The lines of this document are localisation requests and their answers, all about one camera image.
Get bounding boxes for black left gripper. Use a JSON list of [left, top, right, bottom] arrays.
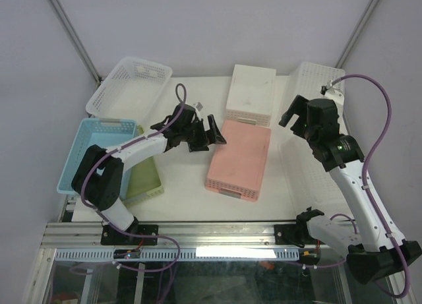
[[181, 115, 226, 152]]

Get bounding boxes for pink plastic basket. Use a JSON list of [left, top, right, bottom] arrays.
[[205, 119, 271, 202]]

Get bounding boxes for cream white small basket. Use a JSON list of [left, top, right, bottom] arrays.
[[224, 64, 276, 127]]

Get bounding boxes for translucent white shallow basket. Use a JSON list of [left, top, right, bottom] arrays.
[[86, 57, 173, 125]]

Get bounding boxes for light blue plastic basket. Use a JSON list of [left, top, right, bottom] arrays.
[[57, 118, 137, 196]]

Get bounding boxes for large white perforated basket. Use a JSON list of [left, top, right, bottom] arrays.
[[285, 62, 346, 102]]

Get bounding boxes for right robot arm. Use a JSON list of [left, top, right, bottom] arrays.
[[279, 95, 421, 284]]

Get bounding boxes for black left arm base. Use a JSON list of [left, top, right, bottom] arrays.
[[100, 222, 158, 246]]

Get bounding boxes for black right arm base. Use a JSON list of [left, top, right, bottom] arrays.
[[274, 207, 324, 248]]

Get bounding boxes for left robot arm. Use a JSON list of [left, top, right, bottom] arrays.
[[71, 104, 226, 244]]

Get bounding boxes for yellow green plastic basket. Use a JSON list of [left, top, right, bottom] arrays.
[[119, 126, 167, 207]]

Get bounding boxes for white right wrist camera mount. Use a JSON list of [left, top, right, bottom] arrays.
[[320, 81, 344, 109]]

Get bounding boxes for right aluminium corner post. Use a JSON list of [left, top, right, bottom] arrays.
[[335, 0, 382, 69]]

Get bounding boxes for aluminium corner post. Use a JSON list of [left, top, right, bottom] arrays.
[[335, 0, 382, 69], [47, 0, 102, 86]]

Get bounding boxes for aluminium front rail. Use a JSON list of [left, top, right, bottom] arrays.
[[41, 221, 294, 249]]

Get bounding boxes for white slotted cable duct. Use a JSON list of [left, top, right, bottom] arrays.
[[55, 247, 299, 262]]

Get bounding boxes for left aluminium corner post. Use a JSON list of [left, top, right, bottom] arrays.
[[47, 0, 102, 86]]

